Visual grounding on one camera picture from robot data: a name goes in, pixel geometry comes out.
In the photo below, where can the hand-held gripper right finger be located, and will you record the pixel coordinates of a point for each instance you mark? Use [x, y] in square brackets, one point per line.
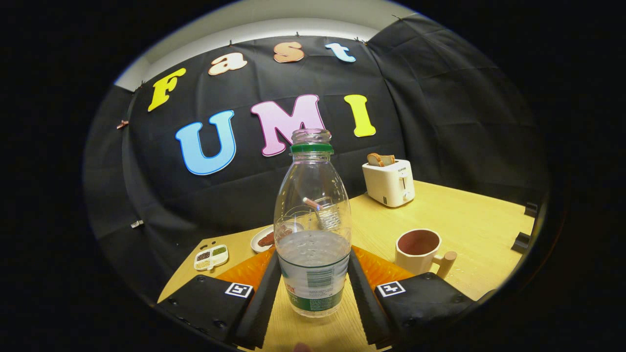
[367, 305]

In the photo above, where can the white condiment tray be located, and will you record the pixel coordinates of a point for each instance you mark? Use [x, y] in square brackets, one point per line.
[210, 256]

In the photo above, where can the clear plastic juice bottle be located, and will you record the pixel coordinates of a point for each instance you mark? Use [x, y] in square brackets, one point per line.
[313, 274]

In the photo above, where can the black backdrop cloth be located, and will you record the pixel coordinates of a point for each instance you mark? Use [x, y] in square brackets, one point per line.
[244, 195]

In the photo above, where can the white round plate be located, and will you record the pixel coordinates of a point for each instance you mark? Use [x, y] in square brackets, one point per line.
[255, 242]

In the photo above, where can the white toaster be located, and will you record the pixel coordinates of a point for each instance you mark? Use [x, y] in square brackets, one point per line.
[386, 183]

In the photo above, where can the toast bread slice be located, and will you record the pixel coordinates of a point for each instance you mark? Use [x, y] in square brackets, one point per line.
[389, 160]
[374, 160]

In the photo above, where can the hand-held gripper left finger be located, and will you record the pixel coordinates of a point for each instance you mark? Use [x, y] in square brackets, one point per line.
[259, 308]

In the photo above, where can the pink cloth clip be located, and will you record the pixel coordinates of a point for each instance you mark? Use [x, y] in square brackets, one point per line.
[122, 124]

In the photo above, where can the white cloth clip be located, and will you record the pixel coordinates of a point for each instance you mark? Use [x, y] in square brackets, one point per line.
[137, 224]

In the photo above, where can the black table clamp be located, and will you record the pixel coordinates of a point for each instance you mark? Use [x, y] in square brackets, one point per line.
[521, 243]
[531, 209]

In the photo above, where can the brown meat piece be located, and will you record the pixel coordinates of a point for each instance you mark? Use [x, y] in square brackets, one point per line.
[266, 239]

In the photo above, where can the wooden table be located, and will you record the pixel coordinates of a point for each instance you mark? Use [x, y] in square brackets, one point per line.
[469, 220]

